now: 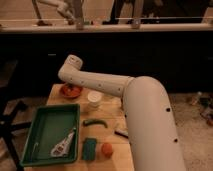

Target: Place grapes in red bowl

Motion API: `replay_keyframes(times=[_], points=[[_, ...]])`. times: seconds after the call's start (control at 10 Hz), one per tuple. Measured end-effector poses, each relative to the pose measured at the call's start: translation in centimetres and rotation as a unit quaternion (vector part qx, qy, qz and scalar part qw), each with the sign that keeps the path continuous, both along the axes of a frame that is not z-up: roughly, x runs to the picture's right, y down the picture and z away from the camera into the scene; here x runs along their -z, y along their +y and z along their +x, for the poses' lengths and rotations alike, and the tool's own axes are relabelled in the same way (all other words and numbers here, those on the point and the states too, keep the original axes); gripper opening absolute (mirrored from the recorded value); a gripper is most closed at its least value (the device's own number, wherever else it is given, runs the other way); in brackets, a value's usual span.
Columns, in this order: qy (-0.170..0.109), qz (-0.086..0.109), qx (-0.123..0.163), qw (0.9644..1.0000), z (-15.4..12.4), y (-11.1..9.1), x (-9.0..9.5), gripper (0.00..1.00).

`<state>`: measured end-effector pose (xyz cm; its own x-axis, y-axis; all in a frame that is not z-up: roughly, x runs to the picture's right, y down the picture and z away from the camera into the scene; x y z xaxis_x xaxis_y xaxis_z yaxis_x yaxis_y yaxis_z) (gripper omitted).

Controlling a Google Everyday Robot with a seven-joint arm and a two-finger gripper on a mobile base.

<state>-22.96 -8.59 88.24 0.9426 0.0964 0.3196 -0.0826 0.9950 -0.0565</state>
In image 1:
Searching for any orange fruit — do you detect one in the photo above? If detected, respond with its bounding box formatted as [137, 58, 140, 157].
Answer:
[101, 143, 114, 157]

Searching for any black chair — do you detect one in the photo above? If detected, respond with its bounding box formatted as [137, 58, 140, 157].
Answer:
[0, 59, 33, 171]

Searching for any green cucumber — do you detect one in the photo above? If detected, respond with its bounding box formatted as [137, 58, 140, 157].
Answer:
[82, 119, 108, 128]

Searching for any red bowl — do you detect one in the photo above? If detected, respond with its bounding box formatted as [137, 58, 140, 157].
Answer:
[59, 84, 82, 98]

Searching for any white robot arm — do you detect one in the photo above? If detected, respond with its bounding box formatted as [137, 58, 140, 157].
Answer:
[58, 55, 186, 171]

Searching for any teal sponge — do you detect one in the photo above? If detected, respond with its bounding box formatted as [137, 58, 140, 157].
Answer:
[82, 138, 97, 161]

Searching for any white cup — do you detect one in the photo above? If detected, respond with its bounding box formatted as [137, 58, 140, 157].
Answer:
[87, 91, 102, 107]

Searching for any black marker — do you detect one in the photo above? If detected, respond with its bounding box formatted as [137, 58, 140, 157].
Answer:
[114, 131, 129, 139]

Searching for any green plastic tray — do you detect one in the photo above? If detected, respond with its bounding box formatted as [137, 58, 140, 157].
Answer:
[20, 104, 80, 167]

